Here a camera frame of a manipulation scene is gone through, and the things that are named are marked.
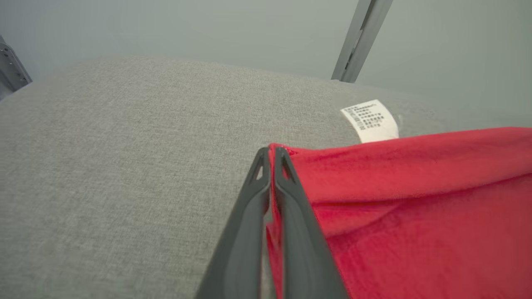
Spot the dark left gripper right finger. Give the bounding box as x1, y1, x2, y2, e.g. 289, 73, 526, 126
272, 146, 350, 299

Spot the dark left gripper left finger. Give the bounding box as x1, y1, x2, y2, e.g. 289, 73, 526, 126
195, 146, 273, 299

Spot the red and white garment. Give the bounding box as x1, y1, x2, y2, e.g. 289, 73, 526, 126
265, 98, 532, 299

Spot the grey fabric sofa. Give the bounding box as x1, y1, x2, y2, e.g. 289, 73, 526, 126
0, 56, 447, 299

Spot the grey partition post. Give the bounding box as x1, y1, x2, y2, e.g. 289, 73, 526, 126
331, 0, 394, 83

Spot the grey metal bracket with holes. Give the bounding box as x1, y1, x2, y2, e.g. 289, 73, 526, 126
0, 35, 33, 100

